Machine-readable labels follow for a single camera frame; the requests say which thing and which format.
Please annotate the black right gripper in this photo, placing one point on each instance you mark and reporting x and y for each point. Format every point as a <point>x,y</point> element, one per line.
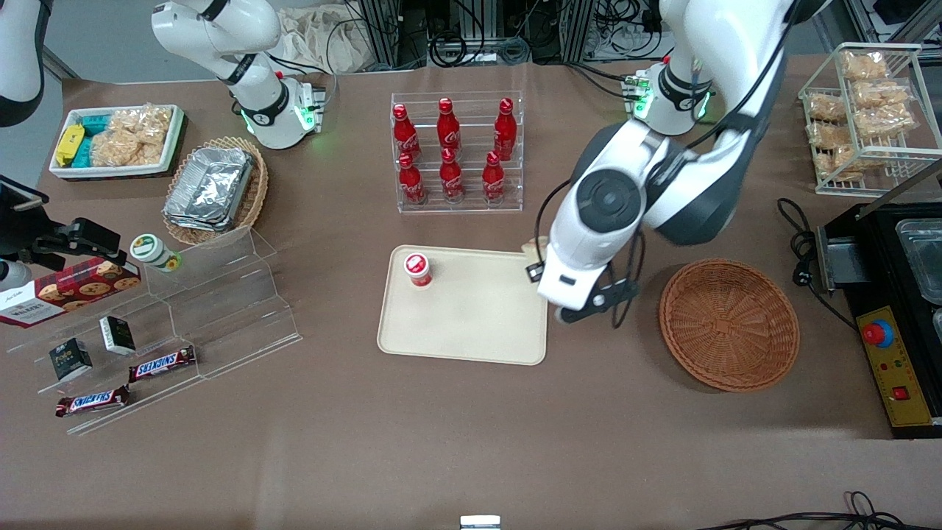
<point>20,234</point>

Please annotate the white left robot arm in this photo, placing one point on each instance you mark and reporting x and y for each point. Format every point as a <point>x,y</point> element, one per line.
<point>603,221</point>

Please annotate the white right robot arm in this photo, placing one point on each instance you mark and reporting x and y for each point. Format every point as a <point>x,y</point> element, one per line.
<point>261,110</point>

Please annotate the cream plastic tray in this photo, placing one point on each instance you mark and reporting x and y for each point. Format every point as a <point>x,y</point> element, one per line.
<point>471,316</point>

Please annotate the oval wicker basket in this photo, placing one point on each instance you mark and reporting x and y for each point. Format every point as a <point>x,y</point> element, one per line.
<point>257,184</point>

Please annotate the round wicker basket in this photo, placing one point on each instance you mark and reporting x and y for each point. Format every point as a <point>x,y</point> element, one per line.
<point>728,324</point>

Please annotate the red tartan cookie box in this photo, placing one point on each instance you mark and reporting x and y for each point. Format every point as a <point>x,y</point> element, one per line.
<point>73,288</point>

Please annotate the green lid yogurt cup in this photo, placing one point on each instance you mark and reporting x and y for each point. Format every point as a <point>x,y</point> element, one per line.
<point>151,250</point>

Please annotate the white rectangular snack bin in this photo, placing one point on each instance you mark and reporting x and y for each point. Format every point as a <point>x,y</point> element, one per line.
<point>62,171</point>

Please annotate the teal snack packet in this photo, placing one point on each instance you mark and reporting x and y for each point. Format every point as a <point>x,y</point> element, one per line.
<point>83,152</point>
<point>94,124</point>

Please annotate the clear rice cracker bag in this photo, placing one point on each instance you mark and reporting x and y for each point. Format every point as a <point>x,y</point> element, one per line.
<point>147,124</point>
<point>121,151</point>

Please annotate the clear acrylic bottle rack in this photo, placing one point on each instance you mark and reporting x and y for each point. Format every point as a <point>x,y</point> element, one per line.
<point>471,210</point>

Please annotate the yellow snack packet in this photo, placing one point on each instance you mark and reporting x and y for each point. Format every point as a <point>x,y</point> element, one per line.
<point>69,144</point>

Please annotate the red cola bottle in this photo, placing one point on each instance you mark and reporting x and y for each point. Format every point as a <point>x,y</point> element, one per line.
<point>505,132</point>
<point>448,129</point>
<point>405,136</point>
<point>493,182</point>
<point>451,180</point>
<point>412,184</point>

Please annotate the small black carton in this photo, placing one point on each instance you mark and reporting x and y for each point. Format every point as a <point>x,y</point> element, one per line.
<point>118,336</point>
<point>71,360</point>

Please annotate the red lid yogurt cup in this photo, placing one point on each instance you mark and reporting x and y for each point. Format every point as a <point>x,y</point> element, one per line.
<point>417,269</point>

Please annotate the stacked foil containers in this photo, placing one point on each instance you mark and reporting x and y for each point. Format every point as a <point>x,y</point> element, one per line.
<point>210,188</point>

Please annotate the snickers bar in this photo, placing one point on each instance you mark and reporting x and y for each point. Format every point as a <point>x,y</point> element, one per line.
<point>162,364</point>
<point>92,401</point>

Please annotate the clear acrylic stepped shelf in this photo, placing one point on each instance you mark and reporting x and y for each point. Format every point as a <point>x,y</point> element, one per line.
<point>221,309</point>

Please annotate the beige crumpled cloth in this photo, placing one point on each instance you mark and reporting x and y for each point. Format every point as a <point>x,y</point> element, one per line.
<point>324,40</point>

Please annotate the bagged fried snack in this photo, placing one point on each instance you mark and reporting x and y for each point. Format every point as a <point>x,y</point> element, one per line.
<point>835,140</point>
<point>879,94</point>
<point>887,121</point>
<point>824,107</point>
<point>862,66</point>

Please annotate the black appliance yellow panel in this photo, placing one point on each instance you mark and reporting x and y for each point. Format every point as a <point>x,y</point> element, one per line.
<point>894,375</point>

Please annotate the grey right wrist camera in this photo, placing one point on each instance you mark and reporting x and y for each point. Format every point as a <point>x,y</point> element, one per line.
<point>11,276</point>

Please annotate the aluminium frame post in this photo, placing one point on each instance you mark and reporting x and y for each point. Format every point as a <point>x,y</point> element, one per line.
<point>581,29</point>
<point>383,29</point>

